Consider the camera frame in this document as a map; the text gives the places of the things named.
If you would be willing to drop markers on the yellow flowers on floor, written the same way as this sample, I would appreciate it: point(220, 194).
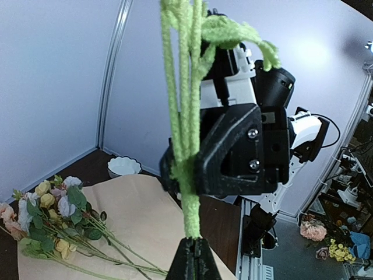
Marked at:
point(340, 252)

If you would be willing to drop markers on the white rose stem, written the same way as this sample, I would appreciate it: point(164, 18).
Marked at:
point(24, 218)

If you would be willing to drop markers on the pink flower on floor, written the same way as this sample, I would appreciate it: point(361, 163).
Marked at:
point(313, 231)

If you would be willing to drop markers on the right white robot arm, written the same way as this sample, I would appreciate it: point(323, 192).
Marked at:
point(307, 133)

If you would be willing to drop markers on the front aluminium rail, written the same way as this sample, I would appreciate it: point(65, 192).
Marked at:
point(250, 263)

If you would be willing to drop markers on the peach flower stem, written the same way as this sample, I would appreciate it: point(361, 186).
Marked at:
point(12, 226)

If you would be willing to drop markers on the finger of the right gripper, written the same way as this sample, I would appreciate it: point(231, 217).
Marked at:
point(169, 184)

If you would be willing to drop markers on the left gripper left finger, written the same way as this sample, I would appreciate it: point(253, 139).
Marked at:
point(182, 266)

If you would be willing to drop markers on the pink wrapping paper sheet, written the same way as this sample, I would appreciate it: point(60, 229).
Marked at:
point(140, 214)

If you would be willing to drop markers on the pale yellow flower stem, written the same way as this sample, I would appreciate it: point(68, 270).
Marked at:
point(43, 230)

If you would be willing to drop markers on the green fuzzy yarn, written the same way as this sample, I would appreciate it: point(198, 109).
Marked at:
point(190, 39)

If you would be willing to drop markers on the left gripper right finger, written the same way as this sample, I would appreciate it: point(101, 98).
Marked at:
point(205, 267)

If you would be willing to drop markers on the right white scalloped bowl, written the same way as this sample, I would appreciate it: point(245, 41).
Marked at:
point(122, 166)

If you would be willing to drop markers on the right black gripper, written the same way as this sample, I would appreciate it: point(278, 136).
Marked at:
point(244, 150)

